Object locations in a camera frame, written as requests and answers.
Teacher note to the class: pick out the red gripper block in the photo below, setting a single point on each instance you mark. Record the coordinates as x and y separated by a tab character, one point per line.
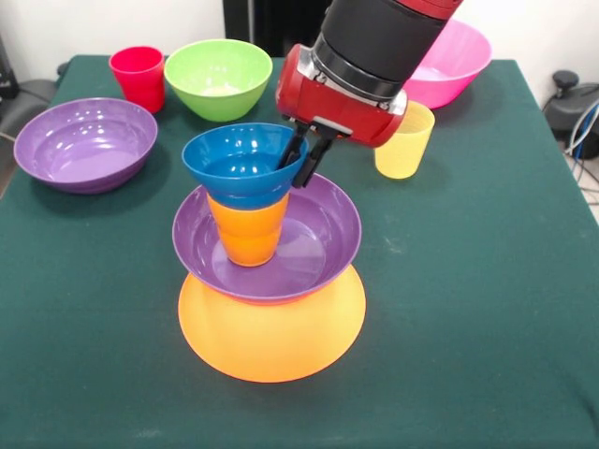
337	107

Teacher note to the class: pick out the blue plastic bowl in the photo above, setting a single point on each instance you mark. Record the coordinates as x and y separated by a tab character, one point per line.
234	178

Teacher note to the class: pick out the purple plastic bowl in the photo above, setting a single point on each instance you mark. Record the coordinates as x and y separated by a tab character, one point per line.
84	147
323	243

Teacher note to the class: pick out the orange plastic cup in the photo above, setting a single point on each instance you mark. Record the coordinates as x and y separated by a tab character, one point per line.
248	234

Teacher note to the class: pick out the green plastic bowl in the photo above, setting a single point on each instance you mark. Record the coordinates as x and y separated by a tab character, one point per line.
217	79

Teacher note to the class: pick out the large pink plastic bowl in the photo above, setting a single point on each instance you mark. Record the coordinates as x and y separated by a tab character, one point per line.
454	65

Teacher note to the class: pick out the large yellow-orange plastic bowl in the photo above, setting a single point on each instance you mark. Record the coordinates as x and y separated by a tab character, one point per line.
271	341

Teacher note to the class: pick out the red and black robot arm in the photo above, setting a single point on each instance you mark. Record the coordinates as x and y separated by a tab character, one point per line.
384	42

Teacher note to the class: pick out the yellow plastic cup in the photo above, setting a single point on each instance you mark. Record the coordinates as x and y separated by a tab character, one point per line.
407	154

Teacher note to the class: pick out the red plastic cup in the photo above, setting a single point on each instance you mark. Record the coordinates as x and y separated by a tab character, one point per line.
138	79

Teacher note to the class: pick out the dark green table cloth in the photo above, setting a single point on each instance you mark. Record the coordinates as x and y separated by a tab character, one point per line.
468	304

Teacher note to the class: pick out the black floor stand base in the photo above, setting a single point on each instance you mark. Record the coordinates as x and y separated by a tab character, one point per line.
28	98
568	100

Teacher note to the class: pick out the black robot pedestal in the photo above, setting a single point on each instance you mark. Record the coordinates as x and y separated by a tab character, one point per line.
271	23

